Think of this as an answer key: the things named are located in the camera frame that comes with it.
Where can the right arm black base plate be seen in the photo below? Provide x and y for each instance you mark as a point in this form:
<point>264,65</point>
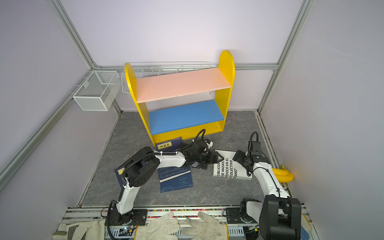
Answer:
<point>234,216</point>

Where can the white wire rack rear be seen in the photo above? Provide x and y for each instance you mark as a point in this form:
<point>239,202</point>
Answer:
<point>165,68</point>

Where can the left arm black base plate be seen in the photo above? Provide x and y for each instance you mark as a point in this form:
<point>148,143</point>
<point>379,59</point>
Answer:
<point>132,218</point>

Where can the white work glove centre right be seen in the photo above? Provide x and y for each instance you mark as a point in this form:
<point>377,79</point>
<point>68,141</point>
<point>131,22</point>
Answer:
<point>209,229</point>

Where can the blue book yellow label top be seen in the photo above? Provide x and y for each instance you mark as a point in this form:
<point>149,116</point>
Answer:
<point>169,145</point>

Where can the white work glove centre left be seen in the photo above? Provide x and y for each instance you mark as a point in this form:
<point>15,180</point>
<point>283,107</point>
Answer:
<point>162,228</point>

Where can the yellow bananas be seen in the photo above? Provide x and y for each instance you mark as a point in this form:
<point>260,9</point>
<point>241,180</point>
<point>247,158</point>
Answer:
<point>283,175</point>

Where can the blue bottom book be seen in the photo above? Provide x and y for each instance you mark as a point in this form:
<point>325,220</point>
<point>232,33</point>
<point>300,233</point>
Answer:
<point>178,183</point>

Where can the yellow shelf pink blue boards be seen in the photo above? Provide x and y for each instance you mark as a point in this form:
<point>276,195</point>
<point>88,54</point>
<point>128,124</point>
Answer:
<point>186,120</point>

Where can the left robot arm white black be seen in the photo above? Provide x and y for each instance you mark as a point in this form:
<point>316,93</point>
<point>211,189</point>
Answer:
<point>141,166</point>

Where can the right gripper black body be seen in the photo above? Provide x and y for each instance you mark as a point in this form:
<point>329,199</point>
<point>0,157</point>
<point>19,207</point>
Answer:
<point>242,157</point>

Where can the blue dotted glove right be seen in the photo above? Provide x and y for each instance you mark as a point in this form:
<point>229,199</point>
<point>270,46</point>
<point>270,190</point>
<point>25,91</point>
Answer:
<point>305,229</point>

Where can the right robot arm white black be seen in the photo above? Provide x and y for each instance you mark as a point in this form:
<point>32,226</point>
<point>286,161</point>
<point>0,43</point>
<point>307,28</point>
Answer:
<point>278,215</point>

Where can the blue book with barcode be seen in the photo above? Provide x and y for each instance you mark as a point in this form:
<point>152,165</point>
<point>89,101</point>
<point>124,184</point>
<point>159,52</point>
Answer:
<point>166,174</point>

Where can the black wolf cover book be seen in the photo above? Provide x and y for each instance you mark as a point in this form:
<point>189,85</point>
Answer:
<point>199,165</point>

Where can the white mesh basket left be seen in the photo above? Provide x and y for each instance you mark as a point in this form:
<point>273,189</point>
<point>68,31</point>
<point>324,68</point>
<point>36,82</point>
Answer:
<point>98,91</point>

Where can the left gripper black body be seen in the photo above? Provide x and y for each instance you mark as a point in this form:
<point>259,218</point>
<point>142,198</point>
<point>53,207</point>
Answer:
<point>205,158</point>

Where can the white glove far left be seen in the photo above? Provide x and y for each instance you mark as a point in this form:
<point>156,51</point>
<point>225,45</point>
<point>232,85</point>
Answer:
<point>94,230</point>

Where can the white work glove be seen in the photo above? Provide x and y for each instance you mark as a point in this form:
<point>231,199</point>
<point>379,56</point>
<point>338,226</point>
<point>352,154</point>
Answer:
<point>209,229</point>
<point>162,228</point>

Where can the dark blue book left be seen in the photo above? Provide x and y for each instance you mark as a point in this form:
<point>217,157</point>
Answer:
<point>119,173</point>

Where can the white book black lettering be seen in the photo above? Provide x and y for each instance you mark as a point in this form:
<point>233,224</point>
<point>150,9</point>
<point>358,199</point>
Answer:
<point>228,168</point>

